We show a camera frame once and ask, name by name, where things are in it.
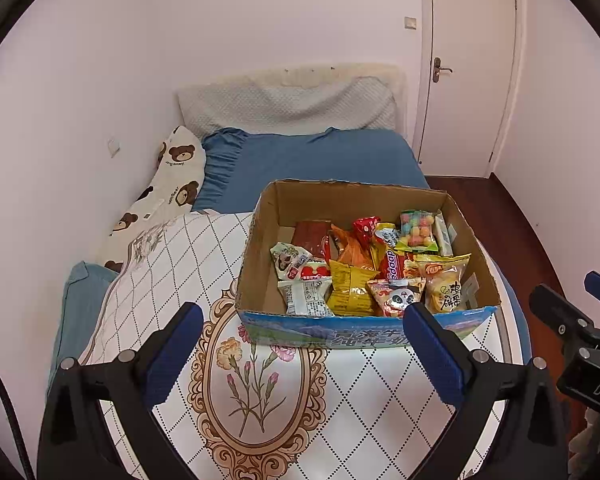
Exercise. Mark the clear grey snack packet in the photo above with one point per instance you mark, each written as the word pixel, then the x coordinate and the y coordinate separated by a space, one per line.
pixel 305 297

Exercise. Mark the white quilted cushion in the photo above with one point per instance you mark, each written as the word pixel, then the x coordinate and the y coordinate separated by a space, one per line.
pixel 290 105

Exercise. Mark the yellow red instant noodle packet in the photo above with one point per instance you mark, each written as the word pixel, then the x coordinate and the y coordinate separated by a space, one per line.
pixel 395 266

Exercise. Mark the white chocolate biscuit packet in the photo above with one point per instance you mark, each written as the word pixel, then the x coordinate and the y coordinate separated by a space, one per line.
pixel 444 235

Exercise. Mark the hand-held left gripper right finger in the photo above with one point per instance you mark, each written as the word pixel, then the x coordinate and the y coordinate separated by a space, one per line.
pixel 437 355

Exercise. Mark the white floral printed blanket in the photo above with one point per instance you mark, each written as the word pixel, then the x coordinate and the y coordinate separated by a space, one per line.
pixel 145 285

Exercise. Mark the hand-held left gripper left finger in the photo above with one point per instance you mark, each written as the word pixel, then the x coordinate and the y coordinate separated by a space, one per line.
pixel 175 355

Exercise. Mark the white door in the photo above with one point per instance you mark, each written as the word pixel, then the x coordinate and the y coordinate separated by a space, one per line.
pixel 470 85

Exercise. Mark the blue ruffled pillow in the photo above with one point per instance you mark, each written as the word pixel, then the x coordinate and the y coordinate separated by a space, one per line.
pixel 320 160

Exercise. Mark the pale yellow chips bag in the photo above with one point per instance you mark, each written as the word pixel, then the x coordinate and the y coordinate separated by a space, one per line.
pixel 445 285

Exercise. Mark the red triangular snack packet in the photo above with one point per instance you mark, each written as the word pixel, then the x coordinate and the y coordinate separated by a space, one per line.
pixel 366 227

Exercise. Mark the colourful candy bag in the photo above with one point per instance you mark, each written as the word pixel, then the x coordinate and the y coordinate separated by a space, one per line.
pixel 416 230

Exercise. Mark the blue bed sheet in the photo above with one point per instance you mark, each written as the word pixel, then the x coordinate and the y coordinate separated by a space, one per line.
pixel 80 310

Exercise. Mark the white wall outlet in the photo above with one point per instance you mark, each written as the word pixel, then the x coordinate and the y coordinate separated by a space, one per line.
pixel 114 147

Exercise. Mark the long red snack packet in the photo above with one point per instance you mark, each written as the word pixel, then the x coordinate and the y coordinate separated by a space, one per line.
pixel 310 235

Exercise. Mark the cardboard box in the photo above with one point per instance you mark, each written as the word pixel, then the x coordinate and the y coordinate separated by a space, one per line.
pixel 300 332

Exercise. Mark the white light switch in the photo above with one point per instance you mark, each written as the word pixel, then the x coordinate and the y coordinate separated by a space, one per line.
pixel 410 22

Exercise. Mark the yellow snack packet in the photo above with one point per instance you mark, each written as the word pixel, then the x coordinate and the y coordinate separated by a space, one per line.
pixel 350 290

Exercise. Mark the bear print pillow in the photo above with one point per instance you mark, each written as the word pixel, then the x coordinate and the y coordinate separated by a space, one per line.
pixel 175 180

